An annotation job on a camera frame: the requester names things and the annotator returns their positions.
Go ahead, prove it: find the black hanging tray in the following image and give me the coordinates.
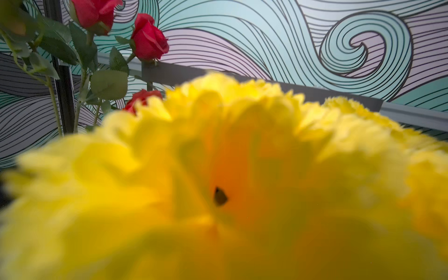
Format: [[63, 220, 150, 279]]
[[141, 61, 384, 113]]

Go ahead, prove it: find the red rose stem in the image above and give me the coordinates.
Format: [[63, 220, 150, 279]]
[[0, 0, 170, 135]]

